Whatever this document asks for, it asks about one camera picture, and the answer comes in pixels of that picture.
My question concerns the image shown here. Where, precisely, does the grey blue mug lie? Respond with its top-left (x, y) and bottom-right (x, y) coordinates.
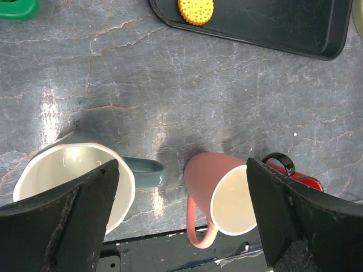
top-left (12, 131), bottom-right (167, 233)

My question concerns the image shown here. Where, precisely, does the green three-tier stand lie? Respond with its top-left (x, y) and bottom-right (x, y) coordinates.
top-left (352, 0), bottom-right (363, 38)

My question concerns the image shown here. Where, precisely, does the lower left orange biscuit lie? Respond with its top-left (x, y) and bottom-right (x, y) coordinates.
top-left (178, 0), bottom-right (214, 26)

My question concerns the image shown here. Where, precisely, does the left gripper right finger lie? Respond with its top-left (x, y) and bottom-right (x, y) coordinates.
top-left (247, 158), bottom-right (362, 271)

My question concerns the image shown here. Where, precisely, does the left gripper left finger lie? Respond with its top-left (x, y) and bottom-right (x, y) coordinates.
top-left (1, 159), bottom-right (120, 271)

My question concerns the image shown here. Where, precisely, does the green plastic crate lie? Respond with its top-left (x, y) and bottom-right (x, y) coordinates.
top-left (0, 0), bottom-right (40, 21)

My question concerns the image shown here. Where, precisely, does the red mug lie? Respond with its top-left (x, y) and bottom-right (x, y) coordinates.
top-left (261, 152), bottom-right (324, 192)

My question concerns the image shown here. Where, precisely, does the pink mug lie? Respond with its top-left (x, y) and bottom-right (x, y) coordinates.
top-left (184, 152), bottom-right (257, 249)

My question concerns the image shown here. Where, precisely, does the black baking tray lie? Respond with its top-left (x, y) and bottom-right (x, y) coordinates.
top-left (149, 0), bottom-right (352, 61)

